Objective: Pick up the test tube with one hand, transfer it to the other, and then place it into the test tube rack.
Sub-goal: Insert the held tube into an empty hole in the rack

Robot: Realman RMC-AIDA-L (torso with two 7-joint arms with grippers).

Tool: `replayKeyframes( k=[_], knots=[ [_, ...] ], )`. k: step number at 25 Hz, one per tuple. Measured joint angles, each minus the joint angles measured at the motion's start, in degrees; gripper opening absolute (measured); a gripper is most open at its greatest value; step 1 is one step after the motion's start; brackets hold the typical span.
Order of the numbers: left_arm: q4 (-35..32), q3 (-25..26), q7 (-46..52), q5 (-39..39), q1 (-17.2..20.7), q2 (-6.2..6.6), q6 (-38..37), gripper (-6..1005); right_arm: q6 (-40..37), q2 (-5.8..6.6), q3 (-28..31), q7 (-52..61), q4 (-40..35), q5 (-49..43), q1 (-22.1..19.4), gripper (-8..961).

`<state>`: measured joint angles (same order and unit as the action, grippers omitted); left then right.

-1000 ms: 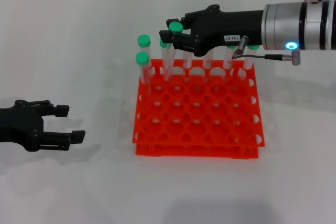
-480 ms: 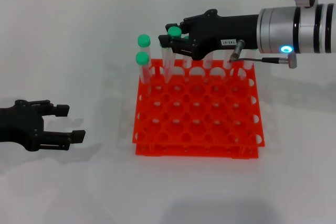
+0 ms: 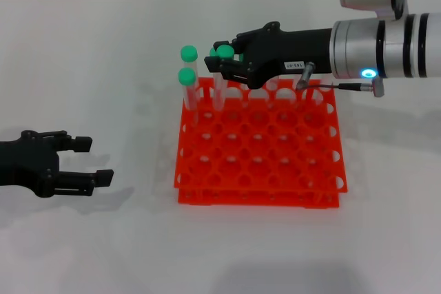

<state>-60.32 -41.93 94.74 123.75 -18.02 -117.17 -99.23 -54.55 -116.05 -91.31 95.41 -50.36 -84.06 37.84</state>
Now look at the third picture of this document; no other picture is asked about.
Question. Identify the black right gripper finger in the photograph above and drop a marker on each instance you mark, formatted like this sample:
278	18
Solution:
213	64
239	42

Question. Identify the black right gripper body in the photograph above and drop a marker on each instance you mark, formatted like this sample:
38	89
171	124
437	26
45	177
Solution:
293	49

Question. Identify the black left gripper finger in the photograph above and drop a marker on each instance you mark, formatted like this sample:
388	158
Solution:
82	144
103	177

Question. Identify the orange plastic test tube rack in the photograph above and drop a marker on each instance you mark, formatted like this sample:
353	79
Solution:
262	202

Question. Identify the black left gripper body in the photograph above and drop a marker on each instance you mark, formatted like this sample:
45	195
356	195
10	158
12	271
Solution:
27	163

